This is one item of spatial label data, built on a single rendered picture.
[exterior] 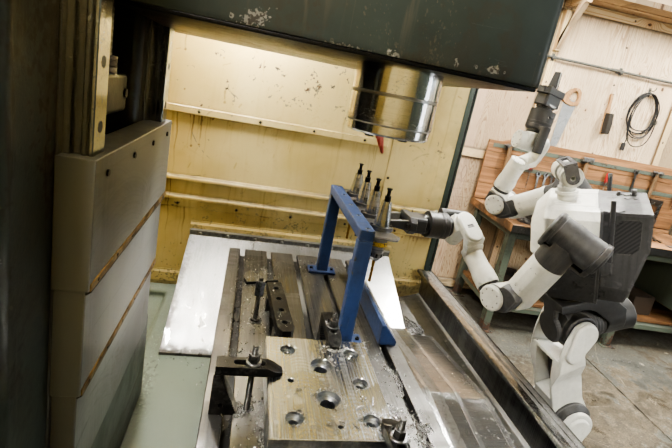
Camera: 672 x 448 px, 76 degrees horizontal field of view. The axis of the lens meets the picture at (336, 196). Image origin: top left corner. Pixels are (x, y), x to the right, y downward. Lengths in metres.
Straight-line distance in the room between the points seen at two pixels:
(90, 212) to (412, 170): 1.53
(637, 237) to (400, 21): 0.96
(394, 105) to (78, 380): 0.62
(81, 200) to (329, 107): 1.33
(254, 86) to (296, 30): 1.13
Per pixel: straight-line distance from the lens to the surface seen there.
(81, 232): 0.63
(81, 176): 0.61
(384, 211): 1.14
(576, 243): 1.25
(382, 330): 1.24
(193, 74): 1.81
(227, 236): 1.91
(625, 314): 1.70
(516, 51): 0.78
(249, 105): 1.80
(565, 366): 1.65
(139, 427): 1.37
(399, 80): 0.75
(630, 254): 1.45
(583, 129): 4.30
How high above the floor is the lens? 1.55
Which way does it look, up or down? 14 degrees down
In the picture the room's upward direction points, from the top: 11 degrees clockwise
